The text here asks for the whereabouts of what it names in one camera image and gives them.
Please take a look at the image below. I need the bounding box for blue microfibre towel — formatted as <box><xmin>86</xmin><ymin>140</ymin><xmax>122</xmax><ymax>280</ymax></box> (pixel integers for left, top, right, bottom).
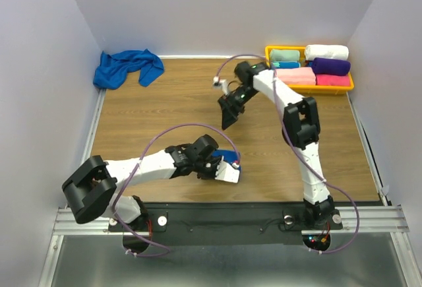
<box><xmin>212</xmin><ymin>150</ymin><xmax>241</xmax><ymax>167</ymax></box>

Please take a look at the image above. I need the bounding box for aluminium table frame rail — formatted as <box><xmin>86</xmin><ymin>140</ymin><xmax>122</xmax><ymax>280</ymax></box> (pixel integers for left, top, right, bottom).
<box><xmin>40</xmin><ymin>106</ymin><xmax>421</xmax><ymax>286</ymax></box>

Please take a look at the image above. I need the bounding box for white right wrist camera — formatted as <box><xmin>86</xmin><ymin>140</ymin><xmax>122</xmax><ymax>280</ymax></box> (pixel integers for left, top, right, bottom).
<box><xmin>212</xmin><ymin>76</ymin><xmax>230</xmax><ymax>96</ymax></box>

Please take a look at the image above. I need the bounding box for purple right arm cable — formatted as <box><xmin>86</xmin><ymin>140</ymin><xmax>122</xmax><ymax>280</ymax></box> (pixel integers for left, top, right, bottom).
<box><xmin>217</xmin><ymin>54</ymin><xmax>361</xmax><ymax>255</ymax></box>

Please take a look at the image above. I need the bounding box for yellow plastic tray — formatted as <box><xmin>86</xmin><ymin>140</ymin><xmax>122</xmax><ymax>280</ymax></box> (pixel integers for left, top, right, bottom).
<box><xmin>264</xmin><ymin>45</ymin><xmax>354</xmax><ymax>95</ymax></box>

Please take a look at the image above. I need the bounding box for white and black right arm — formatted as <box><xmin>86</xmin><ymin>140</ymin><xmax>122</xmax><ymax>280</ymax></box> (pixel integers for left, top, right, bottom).
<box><xmin>212</xmin><ymin>61</ymin><xmax>334</xmax><ymax>228</ymax></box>

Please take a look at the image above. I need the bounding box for rolled hot pink towel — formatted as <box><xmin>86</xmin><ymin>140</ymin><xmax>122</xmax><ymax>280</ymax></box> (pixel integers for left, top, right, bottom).
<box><xmin>316</xmin><ymin>74</ymin><xmax>351</xmax><ymax>86</ymax></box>

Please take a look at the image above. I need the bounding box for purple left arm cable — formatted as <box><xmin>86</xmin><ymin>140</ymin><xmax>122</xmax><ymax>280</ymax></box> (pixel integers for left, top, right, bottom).
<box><xmin>111</xmin><ymin>122</ymin><xmax>242</xmax><ymax>257</ymax></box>

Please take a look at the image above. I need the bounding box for rolled mint green towel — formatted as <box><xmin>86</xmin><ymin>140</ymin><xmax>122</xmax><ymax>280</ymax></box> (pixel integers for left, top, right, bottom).
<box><xmin>269</xmin><ymin>49</ymin><xmax>300</xmax><ymax>62</ymax></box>

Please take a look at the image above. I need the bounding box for rolled purple towel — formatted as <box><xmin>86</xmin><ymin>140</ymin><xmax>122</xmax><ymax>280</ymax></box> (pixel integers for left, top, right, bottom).
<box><xmin>311</xmin><ymin>57</ymin><xmax>351</xmax><ymax>76</ymax></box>

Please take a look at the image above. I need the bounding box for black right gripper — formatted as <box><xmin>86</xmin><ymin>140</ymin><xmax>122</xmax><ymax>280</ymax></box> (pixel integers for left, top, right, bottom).
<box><xmin>218</xmin><ymin>84</ymin><xmax>259</xmax><ymax>129</ymax></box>

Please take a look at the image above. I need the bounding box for rolled teal towel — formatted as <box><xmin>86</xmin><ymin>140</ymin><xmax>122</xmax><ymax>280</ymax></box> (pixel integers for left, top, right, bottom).
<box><xmin>272</xmin><ymin>61</ymin><xmax>301</xmax><ymax>69</ymax></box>

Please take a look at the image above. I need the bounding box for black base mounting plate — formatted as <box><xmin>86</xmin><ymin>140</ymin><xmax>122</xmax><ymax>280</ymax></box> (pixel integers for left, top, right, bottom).
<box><xmin>129</xmin><ymin>202</ymin><xmax>343</xmax><ymax>246</ymax></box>

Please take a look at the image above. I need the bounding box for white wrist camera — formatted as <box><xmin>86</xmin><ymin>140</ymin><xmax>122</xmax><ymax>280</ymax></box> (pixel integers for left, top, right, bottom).
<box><xmin>214</xmin><ymin>161</ymin><xmax>241</xmax><ymax>183</ymax></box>
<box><xmin>212</xmin><ymin>76</ymin><xmax>230</xmax><ymax>96</ymax></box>

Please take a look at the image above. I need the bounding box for rolled light pink towel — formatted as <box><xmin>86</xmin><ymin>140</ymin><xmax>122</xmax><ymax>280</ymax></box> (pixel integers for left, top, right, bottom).
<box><xmin>276</xmin><ymin>67</ymin><xmax>316</xmax><ymax>86</ymax></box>

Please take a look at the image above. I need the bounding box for rolled white towel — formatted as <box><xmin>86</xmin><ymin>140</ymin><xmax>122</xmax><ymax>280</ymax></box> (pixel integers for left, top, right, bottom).
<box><xmin>304</xmin><ymin>44</ymin><xmax>349</xmax><ymax>61</ymax></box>

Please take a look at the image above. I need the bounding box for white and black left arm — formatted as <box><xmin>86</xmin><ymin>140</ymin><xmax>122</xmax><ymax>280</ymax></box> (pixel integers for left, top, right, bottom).
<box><xmin>62</xmin><ymin>135</ymin><xmax>226</xmax><ymax>230</ymax></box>

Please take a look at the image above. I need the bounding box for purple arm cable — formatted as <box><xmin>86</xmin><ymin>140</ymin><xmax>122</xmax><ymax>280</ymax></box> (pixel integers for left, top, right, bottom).
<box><xmin>111</xmin><ymin>122</ymin><xmax>242</xmax><ymax>257</ymax></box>
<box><xmin>217</xmin><ymin>54</ymin><xmax>361</xmax><ymax>255</ymax></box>

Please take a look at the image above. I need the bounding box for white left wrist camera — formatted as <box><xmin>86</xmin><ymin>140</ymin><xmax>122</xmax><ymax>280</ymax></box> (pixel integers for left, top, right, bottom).
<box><xmin>214</xmin><ymin>161</ymin><xmax>241</xmax><ymax>183</ymax></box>

